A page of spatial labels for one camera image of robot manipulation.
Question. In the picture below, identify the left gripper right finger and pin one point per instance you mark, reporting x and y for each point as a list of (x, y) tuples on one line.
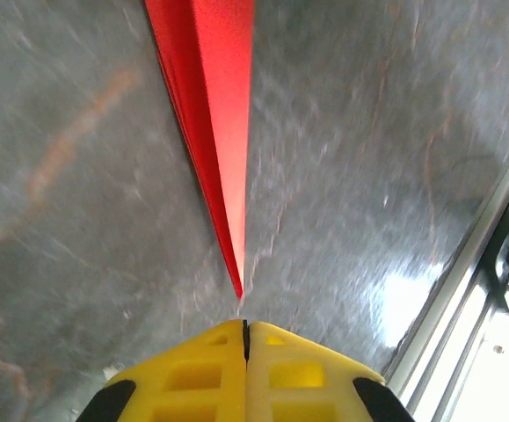
[(342, 387)]

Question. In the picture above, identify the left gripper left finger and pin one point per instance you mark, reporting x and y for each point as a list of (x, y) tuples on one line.
[(148, 391)]

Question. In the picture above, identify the long aluminium mounting rail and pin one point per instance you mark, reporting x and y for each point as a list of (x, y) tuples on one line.
[(469, 307)]

